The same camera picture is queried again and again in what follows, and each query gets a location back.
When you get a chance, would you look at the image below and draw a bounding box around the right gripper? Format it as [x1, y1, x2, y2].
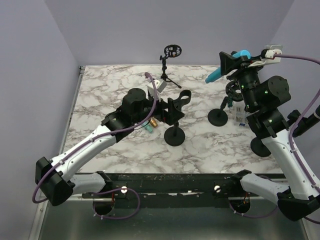
[220, 50, 266, 110]

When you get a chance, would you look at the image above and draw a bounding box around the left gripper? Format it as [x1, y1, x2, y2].
[133, 91, 185, 126]

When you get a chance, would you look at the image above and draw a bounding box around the black round-base clip stand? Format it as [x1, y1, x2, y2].
[164, 89, 192, 147]

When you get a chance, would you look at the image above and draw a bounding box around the gold microphone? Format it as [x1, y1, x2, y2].
[149, 118, 158, 128]

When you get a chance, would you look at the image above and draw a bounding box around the mint green microphone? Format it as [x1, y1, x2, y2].
[142, 122, 153, 133]

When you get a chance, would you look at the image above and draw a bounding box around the blue microphone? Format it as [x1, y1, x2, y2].
[205, 50, 251, 84]

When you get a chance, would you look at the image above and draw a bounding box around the black round-base shock-mount stand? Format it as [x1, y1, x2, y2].
[207, 80, 243, 127]

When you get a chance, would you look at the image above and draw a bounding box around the black tripod mic stand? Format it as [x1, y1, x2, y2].
[158, 44, 183, 89]

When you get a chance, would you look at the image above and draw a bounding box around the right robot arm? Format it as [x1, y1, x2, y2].
[219, 49, 320, 221]

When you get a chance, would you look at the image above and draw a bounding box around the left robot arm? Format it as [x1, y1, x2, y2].
[35, 88, 192, 206]

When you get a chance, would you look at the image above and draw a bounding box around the black microphone on right stand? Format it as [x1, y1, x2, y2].
[293, 105, 320, 138]

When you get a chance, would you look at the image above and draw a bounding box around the clear plastic screw box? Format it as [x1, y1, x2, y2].
[231, 102, 250, 128]

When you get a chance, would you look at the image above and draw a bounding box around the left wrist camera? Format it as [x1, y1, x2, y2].
[147, 79, 167, 102]

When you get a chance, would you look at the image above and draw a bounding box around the green handle screwdriver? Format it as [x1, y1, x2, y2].
[223, 96, 233, 109]

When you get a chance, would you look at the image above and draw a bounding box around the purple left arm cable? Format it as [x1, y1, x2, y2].
[32, 72, 159, 203]

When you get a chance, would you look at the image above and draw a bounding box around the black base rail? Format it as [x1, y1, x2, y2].
[82, 173, 248, 209]

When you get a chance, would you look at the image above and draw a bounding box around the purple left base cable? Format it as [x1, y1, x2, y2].
[89, 187, 141, 220]

